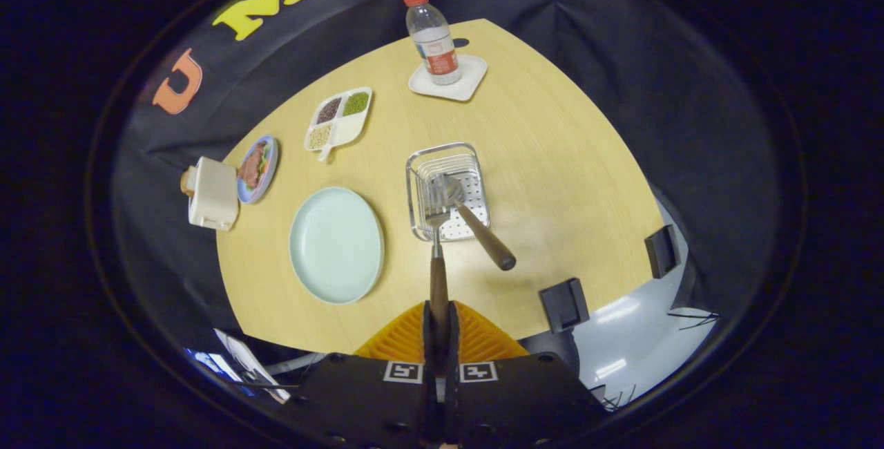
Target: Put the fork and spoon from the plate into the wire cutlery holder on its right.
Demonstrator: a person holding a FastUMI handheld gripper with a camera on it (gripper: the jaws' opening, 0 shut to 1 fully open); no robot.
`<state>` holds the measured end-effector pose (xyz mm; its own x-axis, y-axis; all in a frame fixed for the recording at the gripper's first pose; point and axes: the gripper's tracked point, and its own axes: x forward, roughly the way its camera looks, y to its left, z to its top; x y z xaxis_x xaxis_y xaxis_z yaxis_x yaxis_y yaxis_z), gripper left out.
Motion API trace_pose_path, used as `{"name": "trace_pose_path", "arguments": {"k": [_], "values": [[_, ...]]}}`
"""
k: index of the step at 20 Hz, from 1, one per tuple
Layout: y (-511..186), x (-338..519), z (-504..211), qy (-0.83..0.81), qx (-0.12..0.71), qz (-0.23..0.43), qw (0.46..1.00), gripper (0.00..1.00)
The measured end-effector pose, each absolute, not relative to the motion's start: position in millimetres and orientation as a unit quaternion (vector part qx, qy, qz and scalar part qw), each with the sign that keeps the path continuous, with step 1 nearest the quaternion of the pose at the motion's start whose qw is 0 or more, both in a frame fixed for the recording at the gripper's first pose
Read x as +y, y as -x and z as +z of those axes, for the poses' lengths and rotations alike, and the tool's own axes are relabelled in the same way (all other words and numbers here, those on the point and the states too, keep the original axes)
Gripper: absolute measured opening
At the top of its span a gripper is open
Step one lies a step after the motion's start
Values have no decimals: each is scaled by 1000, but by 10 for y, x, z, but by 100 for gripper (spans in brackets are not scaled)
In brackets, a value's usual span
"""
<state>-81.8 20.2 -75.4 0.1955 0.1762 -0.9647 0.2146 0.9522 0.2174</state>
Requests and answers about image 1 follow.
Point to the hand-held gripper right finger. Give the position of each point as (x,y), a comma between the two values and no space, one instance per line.
(452,338)

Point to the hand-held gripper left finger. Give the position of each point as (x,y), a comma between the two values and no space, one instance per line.
(428,338)

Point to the black table clamp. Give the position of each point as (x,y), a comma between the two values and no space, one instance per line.
(563,304)
(661,252)

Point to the light green plate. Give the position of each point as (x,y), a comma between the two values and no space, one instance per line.
(336,245)

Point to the white paper sheet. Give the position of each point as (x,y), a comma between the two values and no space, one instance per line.
(252,366)

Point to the blue lit screen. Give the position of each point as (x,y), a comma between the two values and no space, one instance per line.
(210,362)

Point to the white divided bean tray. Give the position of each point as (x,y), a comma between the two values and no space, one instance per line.
(349,128)

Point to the small blue plate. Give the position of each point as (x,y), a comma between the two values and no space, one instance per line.
(273,166)

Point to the brown steak piece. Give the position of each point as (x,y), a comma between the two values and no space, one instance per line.
(252,167)

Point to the white toaster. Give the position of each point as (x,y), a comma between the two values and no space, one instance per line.
(214,193)

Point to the white square coaster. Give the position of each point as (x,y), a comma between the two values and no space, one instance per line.
(469,79)

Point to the toast slice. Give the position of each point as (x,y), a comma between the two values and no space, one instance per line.
(187,182)

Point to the clear red-capped water bottle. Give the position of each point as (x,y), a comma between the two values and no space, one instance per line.
(435,48)

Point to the black backdrop cloth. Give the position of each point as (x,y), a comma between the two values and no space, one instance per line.
(621,90)

